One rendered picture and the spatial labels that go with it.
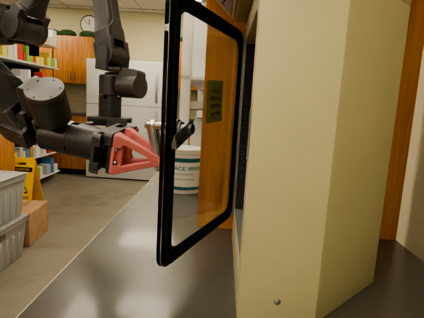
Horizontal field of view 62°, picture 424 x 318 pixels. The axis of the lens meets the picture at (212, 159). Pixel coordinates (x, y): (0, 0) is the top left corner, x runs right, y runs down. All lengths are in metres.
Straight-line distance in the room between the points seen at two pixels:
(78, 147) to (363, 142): 0.44
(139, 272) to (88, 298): 0.11
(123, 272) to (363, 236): 0.41
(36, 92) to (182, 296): 0.38
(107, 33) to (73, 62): 5.24
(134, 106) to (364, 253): 5.04
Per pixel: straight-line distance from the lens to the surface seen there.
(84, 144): 0.60
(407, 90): 0.94
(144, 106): 5.47
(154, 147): 0.57
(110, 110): 0.94
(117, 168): 0.58
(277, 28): 0.48
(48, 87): 0.59
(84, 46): 6.15
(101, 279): 0.65
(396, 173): 0.94
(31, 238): 3.35
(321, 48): 0.49
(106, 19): 0.98
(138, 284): 0.63
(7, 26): 1.24
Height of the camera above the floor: 1.24
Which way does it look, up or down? 9 degrees down
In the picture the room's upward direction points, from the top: 3 degrees clockwise
